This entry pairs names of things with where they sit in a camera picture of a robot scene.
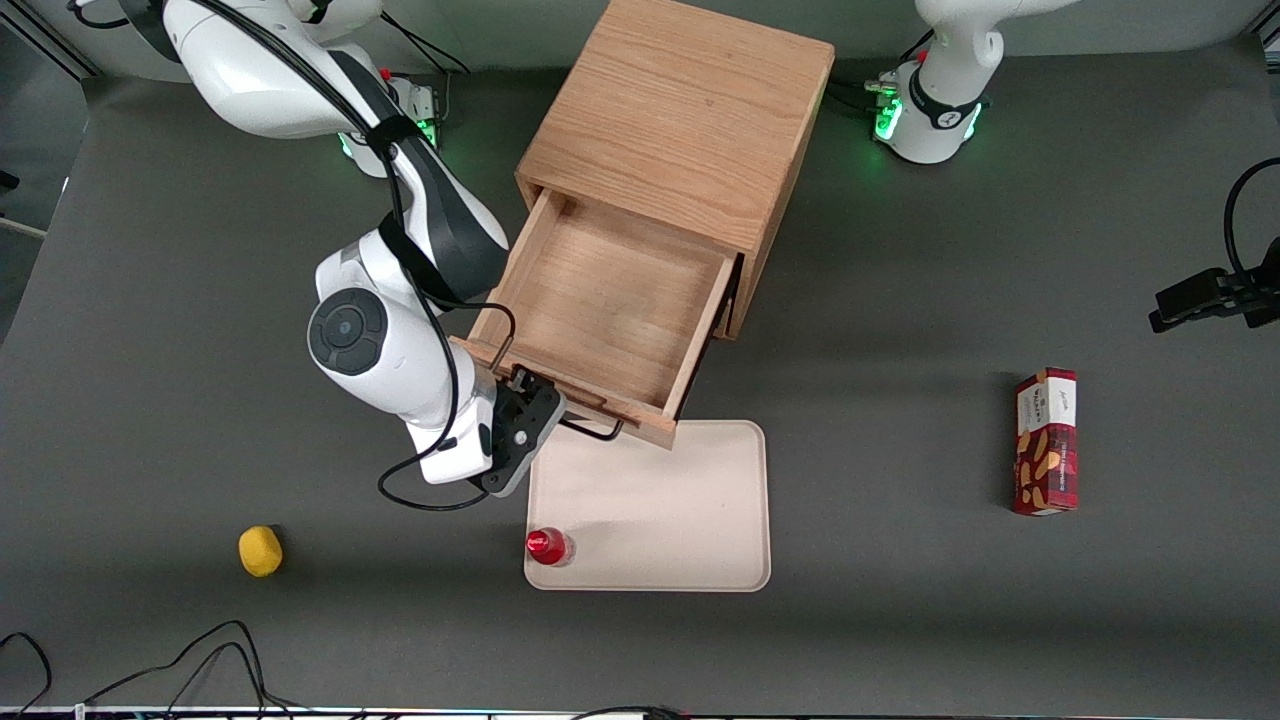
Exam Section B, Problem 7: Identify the red plaid shortbread box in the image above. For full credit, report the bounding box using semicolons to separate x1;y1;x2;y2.
1010;367;1081;517

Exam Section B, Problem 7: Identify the yellow lemon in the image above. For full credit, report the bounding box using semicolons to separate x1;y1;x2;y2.
238;525;284;579

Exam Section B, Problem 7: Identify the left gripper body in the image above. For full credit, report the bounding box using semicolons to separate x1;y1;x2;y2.
1240;235;1280;329

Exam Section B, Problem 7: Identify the wooden drawer cabinet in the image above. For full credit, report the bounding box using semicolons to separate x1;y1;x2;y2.
515;0;836;341

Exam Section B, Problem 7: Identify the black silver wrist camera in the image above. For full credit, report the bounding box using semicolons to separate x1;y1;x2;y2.
482;392;566;499

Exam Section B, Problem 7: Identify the black cable along right arm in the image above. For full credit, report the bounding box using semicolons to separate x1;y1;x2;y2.
68;0;518;512

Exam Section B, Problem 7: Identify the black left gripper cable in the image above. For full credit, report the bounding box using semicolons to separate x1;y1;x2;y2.
1224;157;1280;277

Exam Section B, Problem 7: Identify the long black drawer handle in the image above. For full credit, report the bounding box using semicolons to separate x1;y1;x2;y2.
498;368;626;441

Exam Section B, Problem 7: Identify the black floor cable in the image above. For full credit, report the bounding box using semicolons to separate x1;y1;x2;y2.
84;620;269;713
570;705;693;720
165;642;301;713
0;631;53;717

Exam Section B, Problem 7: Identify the black arm base cable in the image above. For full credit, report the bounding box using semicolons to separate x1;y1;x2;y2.
380;10;473;126
828;28;937;119

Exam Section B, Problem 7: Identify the beige plastic tray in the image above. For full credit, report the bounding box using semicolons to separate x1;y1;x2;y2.
524;420;772;593

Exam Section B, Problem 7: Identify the red bottle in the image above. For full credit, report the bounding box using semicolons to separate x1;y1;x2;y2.
526;528;576;568

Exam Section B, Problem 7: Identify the black right arm base cable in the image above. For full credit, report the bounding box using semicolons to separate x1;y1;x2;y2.
380;10;473;126

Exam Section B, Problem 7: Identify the wooden drawer with long handle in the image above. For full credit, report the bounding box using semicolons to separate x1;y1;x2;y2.
450;187;742;451

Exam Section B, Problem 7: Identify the black left arm base cable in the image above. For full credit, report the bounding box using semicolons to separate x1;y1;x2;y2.
828;28;937;119

